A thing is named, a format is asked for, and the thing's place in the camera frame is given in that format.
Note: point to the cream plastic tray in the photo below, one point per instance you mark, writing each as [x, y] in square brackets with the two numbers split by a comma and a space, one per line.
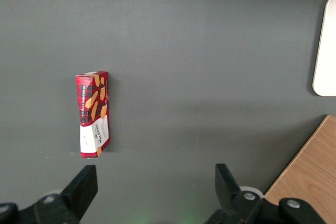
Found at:
[328, 51]

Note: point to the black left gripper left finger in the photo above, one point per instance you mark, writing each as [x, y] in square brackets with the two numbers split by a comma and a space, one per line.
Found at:
[71, 197]

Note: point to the wooden drawer cabinet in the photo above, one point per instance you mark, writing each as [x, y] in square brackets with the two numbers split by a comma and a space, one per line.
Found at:
[309, 169]

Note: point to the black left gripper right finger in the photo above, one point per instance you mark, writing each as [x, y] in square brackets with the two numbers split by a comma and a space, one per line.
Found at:
[228, 197]

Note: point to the red tartan shortbread box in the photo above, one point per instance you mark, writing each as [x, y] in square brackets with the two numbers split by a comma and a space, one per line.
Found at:
[92, 108]

